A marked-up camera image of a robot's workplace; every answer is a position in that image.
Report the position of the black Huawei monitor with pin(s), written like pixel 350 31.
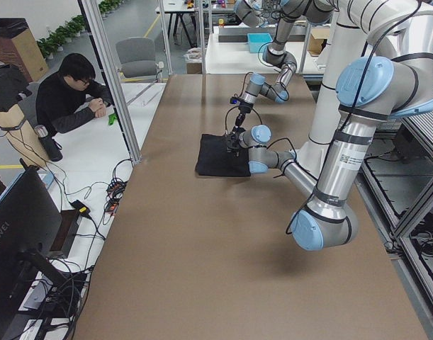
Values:
pixel 29 223

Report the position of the red power strip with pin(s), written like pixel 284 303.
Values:
pixel 114 193

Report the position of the green handled reacher tool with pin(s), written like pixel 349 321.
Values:
pixel 112 118

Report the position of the seated person in black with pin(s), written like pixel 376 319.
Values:
pixel 70 97

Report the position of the grey office chair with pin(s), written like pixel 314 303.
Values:
pixel 137 58

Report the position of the aluminium frame post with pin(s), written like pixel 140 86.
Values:
pixel 102 48

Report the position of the black power adapter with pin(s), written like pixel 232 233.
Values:
pixel 81 207

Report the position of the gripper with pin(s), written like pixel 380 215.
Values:
pixel 232 141
pixel 241 115

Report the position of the blue plastic bin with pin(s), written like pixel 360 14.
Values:
pixel 257 42

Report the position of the brown cardboard box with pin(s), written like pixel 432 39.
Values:
pixel 19 47

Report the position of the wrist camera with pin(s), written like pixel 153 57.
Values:
pixel 235 100

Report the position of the black water bottle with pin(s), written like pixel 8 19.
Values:
pixel 49 145

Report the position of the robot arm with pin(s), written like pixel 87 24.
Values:
pixel 284 14
pixel 380 67

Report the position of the black graphic t-shirt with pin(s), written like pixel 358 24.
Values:
pixel 215 160

